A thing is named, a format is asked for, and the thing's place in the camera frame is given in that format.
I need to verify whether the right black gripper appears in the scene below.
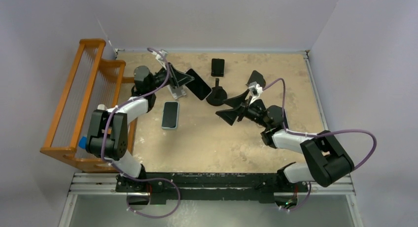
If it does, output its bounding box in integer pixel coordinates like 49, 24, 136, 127
216, 89, 270, 129

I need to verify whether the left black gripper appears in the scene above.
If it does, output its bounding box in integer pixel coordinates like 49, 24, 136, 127
148, 63, 194, 93

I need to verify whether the black phone clear case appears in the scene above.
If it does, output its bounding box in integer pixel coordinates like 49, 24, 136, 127
185, 68, 212, 100

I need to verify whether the white edged black phone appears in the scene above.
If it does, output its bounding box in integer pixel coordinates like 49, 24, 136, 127
251, 99, 266, 110

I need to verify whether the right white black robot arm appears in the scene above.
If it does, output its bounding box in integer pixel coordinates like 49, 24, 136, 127
216, 90, 354, 191

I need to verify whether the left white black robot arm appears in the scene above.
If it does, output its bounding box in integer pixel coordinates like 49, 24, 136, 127
85, 64, 196, 192

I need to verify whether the silver folding phone stand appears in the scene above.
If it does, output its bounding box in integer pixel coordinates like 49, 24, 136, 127
168, 85, 187, 100

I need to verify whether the black round base phone stand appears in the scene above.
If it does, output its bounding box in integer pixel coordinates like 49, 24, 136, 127
206, 78, 227, 106

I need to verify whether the light blue case phone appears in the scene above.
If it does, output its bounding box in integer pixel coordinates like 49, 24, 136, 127
161, 101, 179, 130

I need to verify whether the black brown disc phone stand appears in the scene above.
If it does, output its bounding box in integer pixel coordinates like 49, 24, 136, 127
246, 70, 266, 88

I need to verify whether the black rectangular phone stand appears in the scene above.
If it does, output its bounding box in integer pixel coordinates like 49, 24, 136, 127
211, 59, 225, 77

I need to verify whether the lavender case phone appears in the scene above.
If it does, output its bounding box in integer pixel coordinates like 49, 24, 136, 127
282, 110, 289, 129

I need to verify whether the white rectangular device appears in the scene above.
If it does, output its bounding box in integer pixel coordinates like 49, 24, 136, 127
97, 104, 107, 110

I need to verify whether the orange wooden rack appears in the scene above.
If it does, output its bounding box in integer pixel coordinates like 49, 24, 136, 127
40, 38, 134, 173

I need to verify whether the blue cap bottle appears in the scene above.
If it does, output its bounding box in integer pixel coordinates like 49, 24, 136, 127
78, 136, 87, 150

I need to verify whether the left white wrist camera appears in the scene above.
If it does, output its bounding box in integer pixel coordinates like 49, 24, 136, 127
155, 49, 168, 65

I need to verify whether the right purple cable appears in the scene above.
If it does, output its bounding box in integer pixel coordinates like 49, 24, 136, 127
261, 78, 378, 212

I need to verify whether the black aluminium base frame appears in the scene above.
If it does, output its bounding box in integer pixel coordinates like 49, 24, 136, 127
59, 172, 363, 227

